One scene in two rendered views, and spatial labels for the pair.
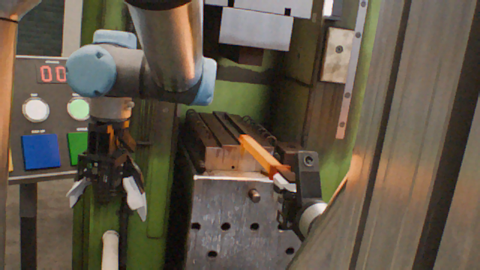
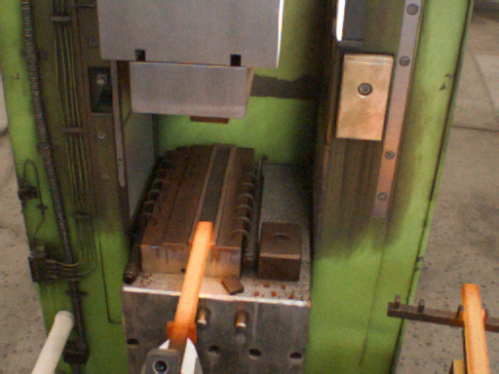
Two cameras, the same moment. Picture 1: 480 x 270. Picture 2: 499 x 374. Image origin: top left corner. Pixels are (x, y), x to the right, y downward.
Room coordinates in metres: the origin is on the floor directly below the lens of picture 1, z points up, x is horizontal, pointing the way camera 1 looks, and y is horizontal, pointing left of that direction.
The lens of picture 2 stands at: (0.31, -0.44, 1.75)
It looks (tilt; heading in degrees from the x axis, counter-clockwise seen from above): 31 degrees down; 19
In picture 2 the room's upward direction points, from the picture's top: 2 degrees clockwise
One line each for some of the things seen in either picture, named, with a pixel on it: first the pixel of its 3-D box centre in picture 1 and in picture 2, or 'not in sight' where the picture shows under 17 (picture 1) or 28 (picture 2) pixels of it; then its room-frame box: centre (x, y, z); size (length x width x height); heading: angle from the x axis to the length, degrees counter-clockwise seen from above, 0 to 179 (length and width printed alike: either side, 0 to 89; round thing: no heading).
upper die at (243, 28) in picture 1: (238, 26); (204, 50); (1.42, 0.05, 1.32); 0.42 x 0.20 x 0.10; 16
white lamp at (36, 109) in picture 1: (35, 109); not in sight; (0.92, 0.45, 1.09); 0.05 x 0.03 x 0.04; 106
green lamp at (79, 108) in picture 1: (79, 109); not in sight; (0.99, 0.38, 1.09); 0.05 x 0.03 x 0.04; 106
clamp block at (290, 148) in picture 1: (289, 156); (280, 250); (1.33, -0.16, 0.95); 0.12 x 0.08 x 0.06; 16
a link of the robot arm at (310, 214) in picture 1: (322, 224); not in sight; (0.75, -0.17, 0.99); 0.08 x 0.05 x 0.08; 106
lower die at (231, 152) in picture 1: (223, 136); (204, 202); (1.42, 0.05, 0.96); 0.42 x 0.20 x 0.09; 16
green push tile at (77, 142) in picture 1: (85, 148); not in sight; (0.96, 0.35, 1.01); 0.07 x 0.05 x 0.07; 131
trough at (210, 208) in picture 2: (232, 127); (214, 189); (1.43, 0.02, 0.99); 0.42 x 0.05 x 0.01; 16
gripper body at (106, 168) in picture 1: (106, 150); not in sight; (0.76, 0.24, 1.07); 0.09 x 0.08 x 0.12; 175
